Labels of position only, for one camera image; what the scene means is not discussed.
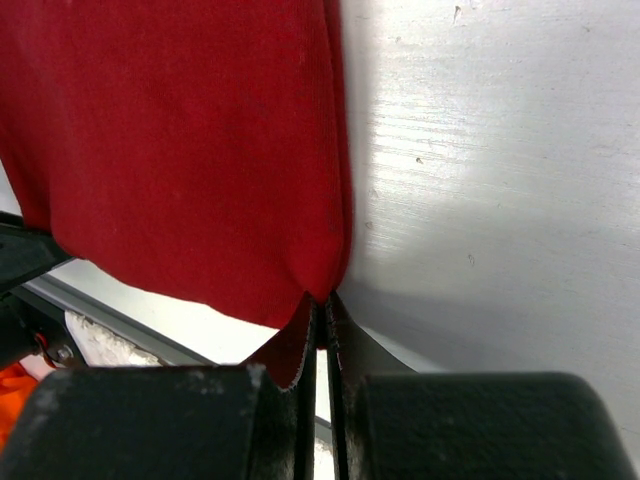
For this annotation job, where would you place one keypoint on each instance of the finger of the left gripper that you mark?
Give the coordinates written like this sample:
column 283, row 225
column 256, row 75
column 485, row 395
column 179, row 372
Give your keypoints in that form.
column 26, row 253

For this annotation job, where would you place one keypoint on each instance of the orange cloth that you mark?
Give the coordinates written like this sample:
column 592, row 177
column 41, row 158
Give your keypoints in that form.
column 17, row 384

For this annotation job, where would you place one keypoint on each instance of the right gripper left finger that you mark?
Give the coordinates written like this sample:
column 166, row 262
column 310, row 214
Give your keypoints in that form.
column 254, row 420

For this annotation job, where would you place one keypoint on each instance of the red t shirt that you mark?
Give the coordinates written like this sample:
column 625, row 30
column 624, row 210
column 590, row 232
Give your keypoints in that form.
column 195, row 149

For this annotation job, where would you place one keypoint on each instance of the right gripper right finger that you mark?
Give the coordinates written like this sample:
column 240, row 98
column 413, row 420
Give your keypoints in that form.
column 390, row 422

